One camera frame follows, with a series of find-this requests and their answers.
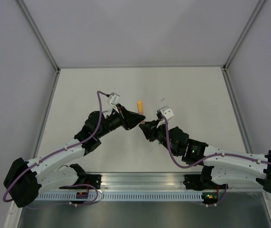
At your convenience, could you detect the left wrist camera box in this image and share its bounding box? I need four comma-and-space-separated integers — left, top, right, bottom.
107, 93, 120, 107

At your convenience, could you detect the left aluminium frame post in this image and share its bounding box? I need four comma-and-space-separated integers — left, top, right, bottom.
15, 0, 60, 73

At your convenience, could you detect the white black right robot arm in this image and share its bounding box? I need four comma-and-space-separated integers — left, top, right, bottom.
139, 121, 271, 193

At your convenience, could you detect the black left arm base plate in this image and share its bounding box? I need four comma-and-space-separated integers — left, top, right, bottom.
60, 174, 102, 190

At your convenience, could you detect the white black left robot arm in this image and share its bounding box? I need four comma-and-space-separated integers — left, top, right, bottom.
3, 104, 145, 208

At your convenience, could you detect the aluminium mounting rail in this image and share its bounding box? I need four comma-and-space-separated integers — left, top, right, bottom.
40, 172, 271, 190

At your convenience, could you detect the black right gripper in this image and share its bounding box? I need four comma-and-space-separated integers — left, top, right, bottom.
139, 119, 178, 157

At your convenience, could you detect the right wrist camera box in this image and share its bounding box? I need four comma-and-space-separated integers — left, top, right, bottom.
157, 106, 174, 128

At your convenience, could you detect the white slotted cable duct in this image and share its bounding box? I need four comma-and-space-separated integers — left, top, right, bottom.
36, 190, 203, 202

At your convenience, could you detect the aluminium frame post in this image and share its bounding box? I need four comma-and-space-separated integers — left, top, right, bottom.
222, 0, 268, 72
15, 0, 60, 73

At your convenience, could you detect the right aluminium frame post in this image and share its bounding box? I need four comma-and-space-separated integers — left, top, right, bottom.
222, 0, 268, 72

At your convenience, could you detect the orange highlighter pen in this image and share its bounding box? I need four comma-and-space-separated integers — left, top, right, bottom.
137, 101, 144, 116

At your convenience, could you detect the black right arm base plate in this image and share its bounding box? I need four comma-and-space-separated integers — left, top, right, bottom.
183, 174, 225, 191

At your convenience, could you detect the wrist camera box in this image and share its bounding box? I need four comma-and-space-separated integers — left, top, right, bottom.
107, 93, 120, 107
157, 106, 174, 128

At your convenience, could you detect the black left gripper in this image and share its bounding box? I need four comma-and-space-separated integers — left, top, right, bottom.
97, 104, 146, 138

